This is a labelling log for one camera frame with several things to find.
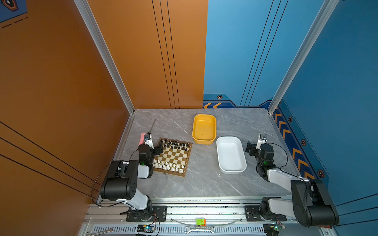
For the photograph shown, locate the yellow plastic tray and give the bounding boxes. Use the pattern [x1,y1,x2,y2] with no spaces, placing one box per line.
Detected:
[192,114,217,145]

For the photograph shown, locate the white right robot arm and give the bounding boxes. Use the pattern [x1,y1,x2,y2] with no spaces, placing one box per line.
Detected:
[246,142,340,227]

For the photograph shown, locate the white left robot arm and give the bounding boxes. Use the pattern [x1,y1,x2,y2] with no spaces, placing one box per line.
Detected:
[100,144,167,222]

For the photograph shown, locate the white chess pieces on board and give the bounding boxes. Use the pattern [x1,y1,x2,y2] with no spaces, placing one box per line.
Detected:
[153,160,185,174]

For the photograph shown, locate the black chess pieces on board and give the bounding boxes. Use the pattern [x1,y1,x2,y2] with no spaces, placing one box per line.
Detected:
[159,139,192,152]

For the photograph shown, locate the green circuit board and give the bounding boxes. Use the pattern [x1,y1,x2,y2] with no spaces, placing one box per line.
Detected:
[136,225,156,234]

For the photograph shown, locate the brown chessboard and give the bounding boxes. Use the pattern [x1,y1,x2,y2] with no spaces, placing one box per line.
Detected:
[154,138,193,177]

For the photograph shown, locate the white plastic tray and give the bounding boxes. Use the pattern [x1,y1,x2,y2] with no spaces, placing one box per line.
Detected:
[216,136,247,174]

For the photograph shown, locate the green orange small box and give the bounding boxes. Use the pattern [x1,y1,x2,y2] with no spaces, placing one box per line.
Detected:
[196,218,206,226]

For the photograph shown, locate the silver wrench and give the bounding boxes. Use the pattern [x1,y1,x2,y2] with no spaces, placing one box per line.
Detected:
[184,226,217,234]

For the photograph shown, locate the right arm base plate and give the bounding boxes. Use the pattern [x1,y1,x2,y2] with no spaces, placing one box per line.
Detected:
[244,205,287,222]

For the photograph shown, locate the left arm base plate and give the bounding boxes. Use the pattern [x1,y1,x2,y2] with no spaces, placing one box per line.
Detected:
[126,206,167,222]

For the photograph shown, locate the aluminium left corner post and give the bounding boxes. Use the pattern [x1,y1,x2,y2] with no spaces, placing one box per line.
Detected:
[74,0,135,116]

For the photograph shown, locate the aluminium corner post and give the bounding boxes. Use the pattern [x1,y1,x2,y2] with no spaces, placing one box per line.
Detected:
[74,0,135,116]
[268,0,339,115]

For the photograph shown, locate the aluminium right corner post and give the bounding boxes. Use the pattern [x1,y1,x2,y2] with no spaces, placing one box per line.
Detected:
[268,0,339,115]

